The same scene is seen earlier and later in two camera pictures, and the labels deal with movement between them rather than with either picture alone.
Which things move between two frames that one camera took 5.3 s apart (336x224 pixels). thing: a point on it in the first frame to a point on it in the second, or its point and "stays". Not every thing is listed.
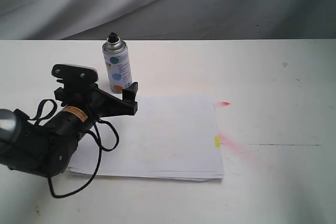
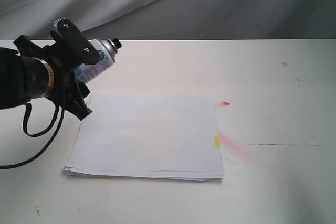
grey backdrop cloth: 167,6 stays
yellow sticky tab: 217,141 stays
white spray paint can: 116,62 to 108,49
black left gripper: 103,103 to 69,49
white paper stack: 171,137 stays
